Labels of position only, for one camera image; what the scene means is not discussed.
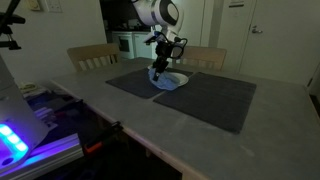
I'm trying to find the aluminium frame rail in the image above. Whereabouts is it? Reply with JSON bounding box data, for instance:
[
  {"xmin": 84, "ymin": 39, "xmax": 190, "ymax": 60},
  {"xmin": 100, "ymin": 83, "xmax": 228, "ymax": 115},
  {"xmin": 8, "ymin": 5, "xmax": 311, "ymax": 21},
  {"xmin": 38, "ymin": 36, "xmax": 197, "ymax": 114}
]
[{"xmin": 0, "ymin": 132, "xmax": 84, "ymax": 180}]

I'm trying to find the white light switch plate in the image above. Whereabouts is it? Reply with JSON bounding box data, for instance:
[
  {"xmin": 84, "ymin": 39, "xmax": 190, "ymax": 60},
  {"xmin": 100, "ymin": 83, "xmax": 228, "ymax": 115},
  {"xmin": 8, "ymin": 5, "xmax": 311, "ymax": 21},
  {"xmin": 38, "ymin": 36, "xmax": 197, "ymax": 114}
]
[{"xmin": 44, "ymin": 0, "xmax": 63, "ymax": 14}]

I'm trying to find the white kitchen cabinet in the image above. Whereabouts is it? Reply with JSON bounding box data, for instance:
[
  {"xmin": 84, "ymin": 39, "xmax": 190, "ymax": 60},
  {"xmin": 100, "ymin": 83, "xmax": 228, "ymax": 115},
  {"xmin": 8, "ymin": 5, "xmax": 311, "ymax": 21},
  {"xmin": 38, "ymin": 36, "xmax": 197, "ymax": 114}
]
[{"xmin": 133, "ymin": 32, "xmax": 153, "ymax": 59}]

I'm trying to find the white kitchen oven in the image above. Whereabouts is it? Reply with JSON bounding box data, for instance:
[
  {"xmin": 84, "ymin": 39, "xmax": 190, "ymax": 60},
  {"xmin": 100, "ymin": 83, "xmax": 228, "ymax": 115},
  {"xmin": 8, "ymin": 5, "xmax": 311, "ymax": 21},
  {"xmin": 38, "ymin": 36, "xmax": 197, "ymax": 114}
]
[{"xmin": 111, "ymin": 31, "xmax": 136, "ymax": 60}]

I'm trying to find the large white plate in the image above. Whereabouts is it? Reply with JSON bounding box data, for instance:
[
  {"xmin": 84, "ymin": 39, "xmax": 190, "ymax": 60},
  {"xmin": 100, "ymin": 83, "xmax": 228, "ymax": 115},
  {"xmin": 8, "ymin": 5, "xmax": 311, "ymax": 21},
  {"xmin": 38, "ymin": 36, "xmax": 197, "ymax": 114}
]
[{"xmin": 171, "ymin": 72, "xmax": 191, "ymax": 88}]

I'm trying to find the white door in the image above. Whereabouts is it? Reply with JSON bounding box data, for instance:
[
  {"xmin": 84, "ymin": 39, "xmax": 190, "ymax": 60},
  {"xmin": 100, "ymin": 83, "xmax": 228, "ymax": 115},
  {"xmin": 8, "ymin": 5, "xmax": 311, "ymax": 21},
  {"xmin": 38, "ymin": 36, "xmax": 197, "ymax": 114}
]
[{"xmin": 239, "ymin": 0, "xmax": 320, "ymax": 86}]

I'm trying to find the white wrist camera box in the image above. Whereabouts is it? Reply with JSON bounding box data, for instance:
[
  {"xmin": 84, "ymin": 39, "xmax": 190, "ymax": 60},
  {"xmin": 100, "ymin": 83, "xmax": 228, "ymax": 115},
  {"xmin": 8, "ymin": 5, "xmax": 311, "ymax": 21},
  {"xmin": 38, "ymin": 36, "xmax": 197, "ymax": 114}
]
[{"xmin": 143, "ymin": 30, "xmax": 162, "ymax": 45}]

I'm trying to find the black camera on mount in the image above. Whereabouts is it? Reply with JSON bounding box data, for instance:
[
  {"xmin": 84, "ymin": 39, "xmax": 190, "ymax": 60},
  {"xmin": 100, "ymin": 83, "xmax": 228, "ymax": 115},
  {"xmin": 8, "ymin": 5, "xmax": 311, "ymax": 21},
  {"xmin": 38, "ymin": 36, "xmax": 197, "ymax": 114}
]
[{"xmin": 0, "ymin": 12, "xmax": 27, "ymax": 51}]

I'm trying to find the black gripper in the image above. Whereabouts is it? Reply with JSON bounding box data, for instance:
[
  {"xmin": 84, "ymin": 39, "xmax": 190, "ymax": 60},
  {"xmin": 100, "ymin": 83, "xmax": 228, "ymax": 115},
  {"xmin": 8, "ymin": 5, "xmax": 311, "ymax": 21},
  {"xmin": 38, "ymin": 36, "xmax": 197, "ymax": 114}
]
[{"xmin": 151, "ymin": 40, "xmax": 175, "ymax": 83}]

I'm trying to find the beige wall thermostat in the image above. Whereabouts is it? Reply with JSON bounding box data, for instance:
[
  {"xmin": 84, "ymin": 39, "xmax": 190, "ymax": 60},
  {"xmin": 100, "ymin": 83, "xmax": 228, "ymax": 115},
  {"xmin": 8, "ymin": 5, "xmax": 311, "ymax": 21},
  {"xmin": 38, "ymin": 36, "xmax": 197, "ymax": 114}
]
[{"xmin": 26, "ymin": 0, "xmax": 43, "ymax": 12}]

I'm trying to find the metal door handle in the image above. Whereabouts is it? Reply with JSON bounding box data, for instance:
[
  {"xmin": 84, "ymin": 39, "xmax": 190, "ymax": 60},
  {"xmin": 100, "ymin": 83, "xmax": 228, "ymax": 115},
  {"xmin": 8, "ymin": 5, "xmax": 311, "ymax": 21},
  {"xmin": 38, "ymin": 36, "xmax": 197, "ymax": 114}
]
[{"xmin": 250, "ymin": 25, "xmax": 264, "ymax": 35}]

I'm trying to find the blue towel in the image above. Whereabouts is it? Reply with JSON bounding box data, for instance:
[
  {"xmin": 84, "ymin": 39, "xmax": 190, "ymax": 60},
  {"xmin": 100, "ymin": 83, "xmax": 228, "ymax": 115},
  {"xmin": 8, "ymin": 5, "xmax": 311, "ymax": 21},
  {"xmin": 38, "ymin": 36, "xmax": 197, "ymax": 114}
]
[{"xmin": 147, "ymin": 67, "xmax": 183, "ymax": 92}]

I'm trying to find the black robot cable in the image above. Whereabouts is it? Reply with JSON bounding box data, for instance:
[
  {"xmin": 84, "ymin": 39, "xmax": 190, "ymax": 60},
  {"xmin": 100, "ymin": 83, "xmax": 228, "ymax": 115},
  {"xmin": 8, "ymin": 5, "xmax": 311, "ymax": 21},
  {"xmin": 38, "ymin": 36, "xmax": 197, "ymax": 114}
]
[{"xmin": 156, "ymin": 31, "xmax": 189, "ymax": 61}]

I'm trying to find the black clamp orange handle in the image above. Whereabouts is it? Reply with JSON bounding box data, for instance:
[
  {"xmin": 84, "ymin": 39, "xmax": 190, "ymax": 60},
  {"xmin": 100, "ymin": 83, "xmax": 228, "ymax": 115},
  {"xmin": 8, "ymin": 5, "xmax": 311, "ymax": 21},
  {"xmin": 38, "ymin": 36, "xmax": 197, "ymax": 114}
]
[{"xmin": 82, "ymin": 120, "xmax": 124, "ymax": 155}]

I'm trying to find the wooden slat-back chair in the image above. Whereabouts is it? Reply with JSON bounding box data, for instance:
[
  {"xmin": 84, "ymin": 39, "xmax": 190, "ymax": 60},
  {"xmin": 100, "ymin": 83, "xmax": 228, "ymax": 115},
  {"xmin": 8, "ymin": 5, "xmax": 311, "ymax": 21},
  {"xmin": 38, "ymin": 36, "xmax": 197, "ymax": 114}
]
[
  {"xmin": 171, "ymin": 45, "xmax": 228, "ymax": 72},
  {"xmin": 66, "ymin": 42, "xmax": 121, "ymax": 73}
]

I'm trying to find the dark placemat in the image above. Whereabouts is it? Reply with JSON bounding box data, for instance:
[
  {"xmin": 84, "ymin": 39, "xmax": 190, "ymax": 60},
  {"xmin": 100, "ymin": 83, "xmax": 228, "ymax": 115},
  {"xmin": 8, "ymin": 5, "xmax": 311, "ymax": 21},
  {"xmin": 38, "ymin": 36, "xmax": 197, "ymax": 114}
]
[
  {"xmin": 152, "ymin": 71, "xmax": 258, "ymax": 135},
  {"xmin": 104, "ymin": 66, "xmax": 195, "ymax": 100}
]

